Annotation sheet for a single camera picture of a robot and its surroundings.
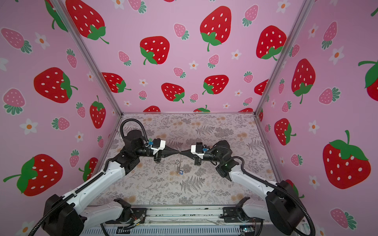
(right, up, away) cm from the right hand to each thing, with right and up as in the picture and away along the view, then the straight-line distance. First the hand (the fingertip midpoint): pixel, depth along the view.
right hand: (180, 152), depth 66 cm
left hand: (-1, +1, -1) cm, 1 cm away
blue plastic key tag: (-2, -17, +26) cm, 31 cm away
